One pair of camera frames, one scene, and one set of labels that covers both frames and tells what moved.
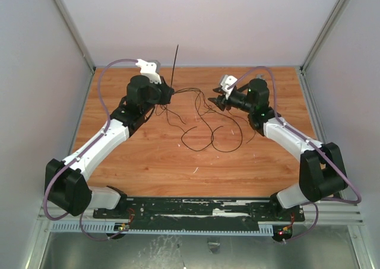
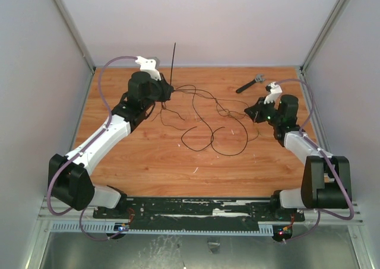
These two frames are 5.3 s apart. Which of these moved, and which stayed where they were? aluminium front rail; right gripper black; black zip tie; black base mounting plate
Moved: black zip tie; right gripper black
Stayed: black base mounting plate; aluminium front rail
